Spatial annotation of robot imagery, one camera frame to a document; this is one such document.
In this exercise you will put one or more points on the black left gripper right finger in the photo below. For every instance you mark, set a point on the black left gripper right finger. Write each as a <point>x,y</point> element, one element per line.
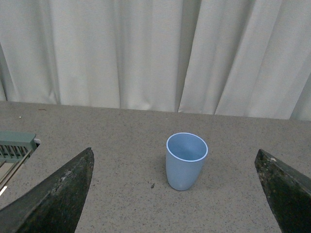
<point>287,191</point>

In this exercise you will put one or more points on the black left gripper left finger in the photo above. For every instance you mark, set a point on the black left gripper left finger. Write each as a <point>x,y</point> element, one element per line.
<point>54,205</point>

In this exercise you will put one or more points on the light blue plastic cup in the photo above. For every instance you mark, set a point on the light blue plastic cup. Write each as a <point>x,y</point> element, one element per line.
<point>185,156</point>

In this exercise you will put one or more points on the green slotted rack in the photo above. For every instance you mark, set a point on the green slotted rack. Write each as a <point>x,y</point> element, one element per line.
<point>15,149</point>

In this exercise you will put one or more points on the white pleated curtain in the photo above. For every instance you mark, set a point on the white pleated curtain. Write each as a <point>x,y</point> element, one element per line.
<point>247,58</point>

